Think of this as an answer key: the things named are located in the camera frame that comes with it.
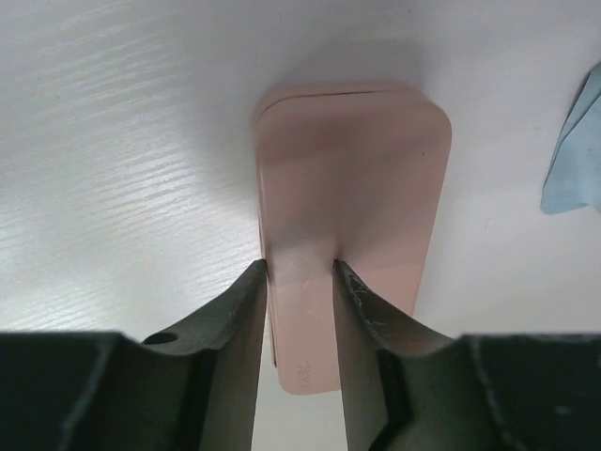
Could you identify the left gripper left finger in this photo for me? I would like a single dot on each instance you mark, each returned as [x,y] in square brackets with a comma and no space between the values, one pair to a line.
[191,386]

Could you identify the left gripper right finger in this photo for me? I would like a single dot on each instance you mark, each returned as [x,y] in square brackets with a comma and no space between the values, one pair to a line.
[407,387]

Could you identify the pink glasses case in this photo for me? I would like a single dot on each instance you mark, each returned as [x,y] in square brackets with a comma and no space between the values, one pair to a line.
[349,172]

